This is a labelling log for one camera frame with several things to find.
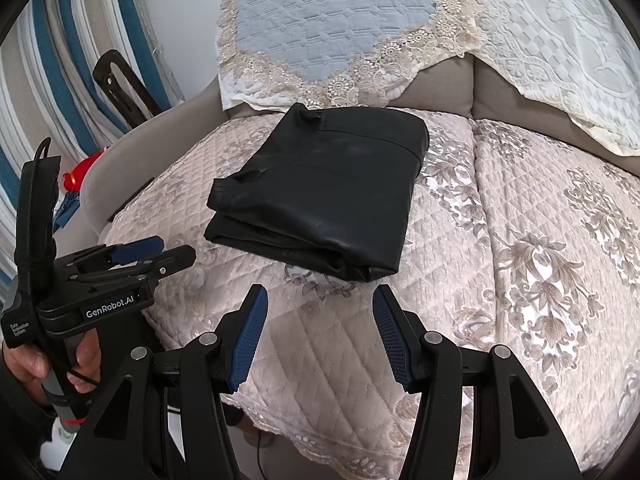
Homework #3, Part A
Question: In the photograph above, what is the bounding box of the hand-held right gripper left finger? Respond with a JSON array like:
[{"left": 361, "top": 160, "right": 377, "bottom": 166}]
[{"left": 57, "top": 284, "right": 268, "bottom": 480}]

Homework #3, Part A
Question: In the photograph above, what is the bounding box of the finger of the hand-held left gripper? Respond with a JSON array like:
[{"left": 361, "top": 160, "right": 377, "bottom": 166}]
[
  {"left": 107, "top": 236, "right": 166, "bottom": 265},
  {"left": 120, "top": 245, "right": 197, "bottom": 279}
]

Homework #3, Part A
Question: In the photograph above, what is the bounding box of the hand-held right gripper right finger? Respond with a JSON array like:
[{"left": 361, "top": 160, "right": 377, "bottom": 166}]
[{"left": 372, "top": 284, "right": 586, "bottom": 480}]

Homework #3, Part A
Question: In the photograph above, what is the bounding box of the black jacket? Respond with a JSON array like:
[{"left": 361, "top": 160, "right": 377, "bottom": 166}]
[{"left": 204, "top": 102, "right": 431, "bottom": 283}]

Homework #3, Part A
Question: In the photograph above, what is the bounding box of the person's left hand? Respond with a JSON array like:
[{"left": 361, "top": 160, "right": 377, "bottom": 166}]
[{"left": 4, "top": 332, "right": 103, "bottom": 401}]

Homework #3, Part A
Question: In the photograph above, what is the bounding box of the pink quilted sofa cover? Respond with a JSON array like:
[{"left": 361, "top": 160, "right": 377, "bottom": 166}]
[{"left": 97, "top": 107, "right": 640, "bottom": 480}]

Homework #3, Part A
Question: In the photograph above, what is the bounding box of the blue plastic object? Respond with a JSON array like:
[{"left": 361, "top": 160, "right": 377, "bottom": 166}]
[{"left": 52, "top": 192, "right": 81, "bottom": 231}]

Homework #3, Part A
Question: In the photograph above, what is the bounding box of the red toy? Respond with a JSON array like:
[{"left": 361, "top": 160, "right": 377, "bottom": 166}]
[{"left": 62, "top": 147, "right": 108, "bottom": 193}]

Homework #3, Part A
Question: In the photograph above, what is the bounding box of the grey sofa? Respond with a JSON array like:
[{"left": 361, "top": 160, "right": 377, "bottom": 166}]
[{"left": 80, "top": 55, "right": 640, "bottom": 241}]

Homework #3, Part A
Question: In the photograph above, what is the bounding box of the blue white striped cloth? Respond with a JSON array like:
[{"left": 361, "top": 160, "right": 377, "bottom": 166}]
[{"left": 0, "top": 0, "right": 176, "bottom": 281}]

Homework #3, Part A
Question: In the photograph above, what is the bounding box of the blue lace-trimmed quilted cover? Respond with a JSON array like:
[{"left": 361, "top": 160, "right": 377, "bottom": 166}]
[{"left": 215, "top": 0, "right": 481, "bottom": 111}]

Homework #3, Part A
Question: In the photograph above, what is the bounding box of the white quilted cover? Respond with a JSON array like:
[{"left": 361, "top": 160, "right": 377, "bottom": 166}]
[{"left": 460, "top": 0, "right": 640, "bottom": 158}]

